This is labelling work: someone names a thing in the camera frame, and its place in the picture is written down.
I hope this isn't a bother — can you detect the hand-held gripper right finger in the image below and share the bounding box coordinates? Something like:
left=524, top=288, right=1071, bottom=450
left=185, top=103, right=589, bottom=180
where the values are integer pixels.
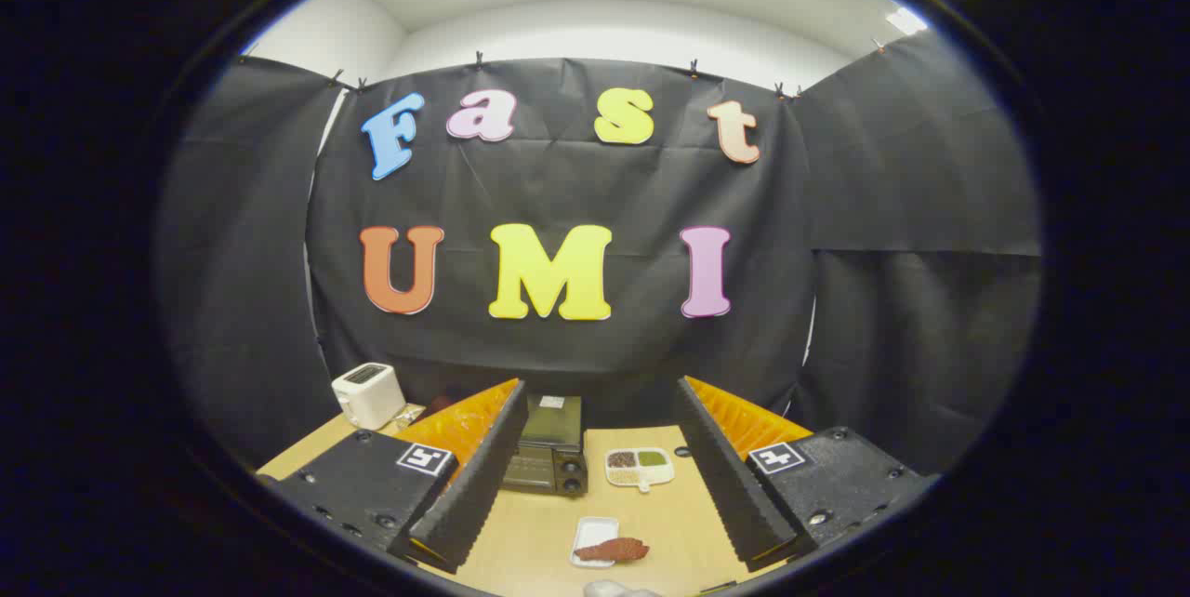
left=674, top=377, right=940, bottom=572

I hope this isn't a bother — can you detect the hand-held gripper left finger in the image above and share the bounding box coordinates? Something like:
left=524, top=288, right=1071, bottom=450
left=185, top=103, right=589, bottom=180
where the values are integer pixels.
left=263, top=379, right=529, bottom=575

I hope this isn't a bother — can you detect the black toaster oven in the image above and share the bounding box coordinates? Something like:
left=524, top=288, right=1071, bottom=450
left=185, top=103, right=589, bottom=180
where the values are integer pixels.
left=499, top=395, right=589, bottom=498

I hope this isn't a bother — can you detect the brown meat slice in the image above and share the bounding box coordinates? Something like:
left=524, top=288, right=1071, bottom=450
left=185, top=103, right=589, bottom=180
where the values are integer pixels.
left=575, top=537, right=650, bottom=564

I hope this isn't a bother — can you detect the white pop-up toaster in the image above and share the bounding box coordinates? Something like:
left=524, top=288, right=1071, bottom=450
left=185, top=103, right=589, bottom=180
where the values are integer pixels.
left=332, top=363, right=407, bottom=431

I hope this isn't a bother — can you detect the white divided spice dish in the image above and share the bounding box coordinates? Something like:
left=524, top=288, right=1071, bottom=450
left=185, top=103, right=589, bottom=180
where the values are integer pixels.
left=604, top=447, right=676, bottom=494

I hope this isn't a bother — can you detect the white rectangular tray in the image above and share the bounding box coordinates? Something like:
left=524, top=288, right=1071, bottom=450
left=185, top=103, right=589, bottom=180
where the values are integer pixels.
left=570, top=516, right=620, bottom=569

